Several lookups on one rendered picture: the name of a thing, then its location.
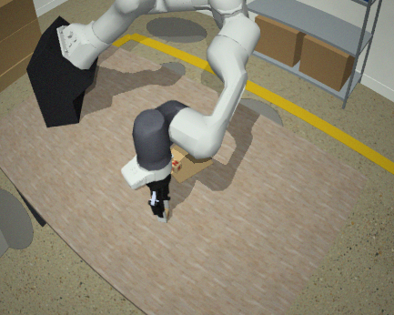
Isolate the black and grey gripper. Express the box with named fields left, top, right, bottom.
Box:
left=146, top=173, right=171, bottom=223

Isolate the tan flat mat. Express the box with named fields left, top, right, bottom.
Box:
left=170, top=146, right=214, bottom=184

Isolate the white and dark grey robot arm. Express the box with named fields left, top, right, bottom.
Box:
left=56, top=0, right=260, bottom=189

